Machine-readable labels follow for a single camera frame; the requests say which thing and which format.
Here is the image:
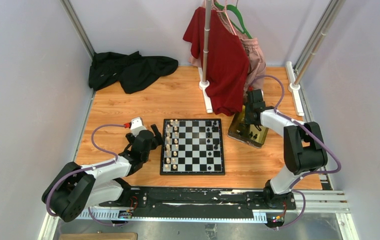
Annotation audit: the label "red shirt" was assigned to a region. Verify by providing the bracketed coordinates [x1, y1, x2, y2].
[182, 6, 251, 117]

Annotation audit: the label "pink garment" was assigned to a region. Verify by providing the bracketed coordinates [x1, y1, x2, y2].
[183, 6, 266, 95]

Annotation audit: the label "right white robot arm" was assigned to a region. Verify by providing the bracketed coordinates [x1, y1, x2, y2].
[245, 88, 328, 209]

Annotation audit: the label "white chess pieces rows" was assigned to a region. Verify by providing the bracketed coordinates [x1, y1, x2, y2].
[163, 119, 179, 172]

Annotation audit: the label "right white rack foot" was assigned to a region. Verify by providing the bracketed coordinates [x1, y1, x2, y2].
[285, 0, 346, 117]

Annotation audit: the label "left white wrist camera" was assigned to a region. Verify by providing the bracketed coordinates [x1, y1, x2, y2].
[129, 117, 147, 137]

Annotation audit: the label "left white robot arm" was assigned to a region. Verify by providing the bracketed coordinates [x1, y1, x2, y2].
[41, 122, 164, 223]

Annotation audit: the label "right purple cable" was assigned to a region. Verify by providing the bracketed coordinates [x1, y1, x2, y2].
[247, 74, 342, 229]

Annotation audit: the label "green clothes hanger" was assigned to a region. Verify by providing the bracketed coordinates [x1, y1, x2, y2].
[214, 0, 252, 39]

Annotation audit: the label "black white chess board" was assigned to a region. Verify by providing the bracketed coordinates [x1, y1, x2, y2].
[160, 118, 225, 176]

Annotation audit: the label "purple cable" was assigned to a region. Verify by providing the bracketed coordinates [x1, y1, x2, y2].
[45, 123, 131, 218]
[247, 74, 342, 229]

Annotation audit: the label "white clothes rack stand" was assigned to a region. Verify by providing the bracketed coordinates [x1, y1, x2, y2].
[198, 0, 213, 114]

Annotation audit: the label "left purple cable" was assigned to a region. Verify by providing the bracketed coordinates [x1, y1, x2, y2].
[45, 123, 131, 218]

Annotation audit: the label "black cloth pile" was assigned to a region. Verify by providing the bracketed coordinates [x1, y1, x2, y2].
[88, 51, 179, 94]

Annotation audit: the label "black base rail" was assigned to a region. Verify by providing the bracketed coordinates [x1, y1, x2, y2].
[99, 186, 296, 222]

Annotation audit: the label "yellow metal tin box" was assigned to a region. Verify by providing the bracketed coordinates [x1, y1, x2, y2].
[228, 106, 269, 149]

